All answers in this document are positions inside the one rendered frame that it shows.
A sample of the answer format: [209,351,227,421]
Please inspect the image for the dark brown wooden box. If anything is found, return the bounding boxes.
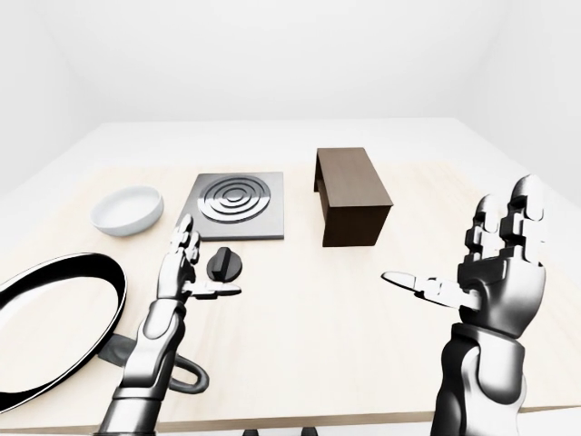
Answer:
[311,146,393,249]

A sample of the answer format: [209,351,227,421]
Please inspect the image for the round black stove knob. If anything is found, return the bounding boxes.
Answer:
[206,246,243,283]

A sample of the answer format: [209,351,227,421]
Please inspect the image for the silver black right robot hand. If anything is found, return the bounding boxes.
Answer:
[380,173,547,340]

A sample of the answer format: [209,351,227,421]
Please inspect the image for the flat dark stove plate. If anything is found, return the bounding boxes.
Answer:
[180,171,286,243]

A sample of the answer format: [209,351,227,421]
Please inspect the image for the white bowl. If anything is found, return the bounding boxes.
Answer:
[89,184,164,238]

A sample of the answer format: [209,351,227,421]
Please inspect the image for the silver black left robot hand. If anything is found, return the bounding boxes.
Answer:
[156,214,242,302]

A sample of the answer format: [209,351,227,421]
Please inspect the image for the black frying pan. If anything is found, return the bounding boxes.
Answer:
[0,252,211,395]

